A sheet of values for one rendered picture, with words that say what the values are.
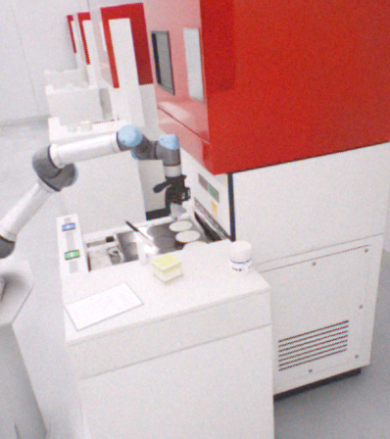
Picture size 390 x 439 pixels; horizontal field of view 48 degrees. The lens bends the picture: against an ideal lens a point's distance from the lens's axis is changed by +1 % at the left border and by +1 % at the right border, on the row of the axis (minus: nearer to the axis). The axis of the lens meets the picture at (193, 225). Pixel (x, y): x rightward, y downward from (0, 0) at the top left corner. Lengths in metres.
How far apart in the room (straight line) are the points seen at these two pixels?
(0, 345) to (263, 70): 1.43
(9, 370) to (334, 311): 1.41
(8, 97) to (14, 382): 7.94
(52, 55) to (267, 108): 8.14
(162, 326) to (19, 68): 8.49
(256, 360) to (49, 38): 8.50
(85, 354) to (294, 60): 1.12
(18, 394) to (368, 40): 1.92
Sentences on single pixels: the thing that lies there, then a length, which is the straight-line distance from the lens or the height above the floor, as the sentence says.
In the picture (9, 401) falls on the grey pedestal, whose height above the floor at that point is 0.34.
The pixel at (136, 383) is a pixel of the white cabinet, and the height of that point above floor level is 0.74.
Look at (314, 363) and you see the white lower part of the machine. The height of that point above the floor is 0.20.
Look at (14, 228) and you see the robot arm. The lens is 1.95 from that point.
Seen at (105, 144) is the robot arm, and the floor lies 1.34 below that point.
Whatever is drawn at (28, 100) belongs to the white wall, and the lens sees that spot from 9.58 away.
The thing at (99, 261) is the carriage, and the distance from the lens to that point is 1.79.
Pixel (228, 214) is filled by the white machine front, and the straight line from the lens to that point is 1.60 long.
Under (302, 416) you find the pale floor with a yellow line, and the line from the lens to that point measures 2.29.
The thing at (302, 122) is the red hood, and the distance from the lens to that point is 1.62.
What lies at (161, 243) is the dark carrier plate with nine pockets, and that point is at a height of 0.90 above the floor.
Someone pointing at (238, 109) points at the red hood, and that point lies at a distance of 1.50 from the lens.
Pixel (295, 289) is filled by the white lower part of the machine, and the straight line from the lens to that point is 1.91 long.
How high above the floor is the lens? 1.74
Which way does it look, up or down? 26 degrees down
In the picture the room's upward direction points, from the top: 6 degrees counter-clockwise
